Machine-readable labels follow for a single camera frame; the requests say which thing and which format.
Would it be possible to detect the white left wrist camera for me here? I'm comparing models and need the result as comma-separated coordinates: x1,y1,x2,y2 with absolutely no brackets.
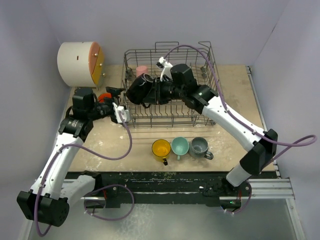
112,102,131,124

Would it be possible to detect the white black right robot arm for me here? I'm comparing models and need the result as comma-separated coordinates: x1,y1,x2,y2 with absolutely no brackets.
160,64,278,196

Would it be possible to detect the white round drawer cabinet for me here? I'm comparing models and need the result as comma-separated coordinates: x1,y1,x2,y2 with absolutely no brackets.
57,41,106,89

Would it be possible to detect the grey blue round mug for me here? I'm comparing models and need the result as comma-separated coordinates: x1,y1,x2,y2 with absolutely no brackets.
188,137,214,160

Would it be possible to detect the pink plastic tumbler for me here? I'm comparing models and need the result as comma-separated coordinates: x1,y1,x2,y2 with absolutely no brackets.
135,65,149,77

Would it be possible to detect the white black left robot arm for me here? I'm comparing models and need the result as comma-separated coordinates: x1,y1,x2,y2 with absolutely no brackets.
16,86,128,227

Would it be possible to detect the black ceramic mug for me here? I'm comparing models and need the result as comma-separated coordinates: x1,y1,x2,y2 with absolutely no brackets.
126,73,154,109

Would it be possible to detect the grey wire dish rack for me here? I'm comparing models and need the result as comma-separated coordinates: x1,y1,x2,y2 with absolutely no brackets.
117,41,225,129

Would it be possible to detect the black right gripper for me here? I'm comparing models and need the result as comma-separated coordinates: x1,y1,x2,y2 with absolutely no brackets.
144,77,186,105

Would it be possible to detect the sage green ceramic mug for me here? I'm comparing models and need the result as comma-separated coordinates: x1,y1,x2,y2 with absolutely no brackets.
171,136,189,161

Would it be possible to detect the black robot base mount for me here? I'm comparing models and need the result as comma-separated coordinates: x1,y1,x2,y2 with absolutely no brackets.
66,170,278,208

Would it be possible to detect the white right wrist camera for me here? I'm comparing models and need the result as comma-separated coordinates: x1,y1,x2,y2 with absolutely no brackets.
156,57,173,82

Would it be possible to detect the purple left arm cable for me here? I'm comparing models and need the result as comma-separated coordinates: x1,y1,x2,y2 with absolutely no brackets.
34,111,135,237

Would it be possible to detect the aluminium frame rail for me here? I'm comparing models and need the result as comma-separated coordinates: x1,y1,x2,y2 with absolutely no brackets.
249,178,295,199

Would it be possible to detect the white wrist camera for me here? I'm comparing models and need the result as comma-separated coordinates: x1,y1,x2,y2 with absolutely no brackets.
156,57,173,82
112,102,131,124

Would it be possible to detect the orange ceramic mug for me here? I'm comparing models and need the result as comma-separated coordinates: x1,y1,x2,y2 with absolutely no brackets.
97,92,112,103

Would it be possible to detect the yellow ceramic mug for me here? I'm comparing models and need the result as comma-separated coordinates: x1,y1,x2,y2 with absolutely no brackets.
151,139,171,166

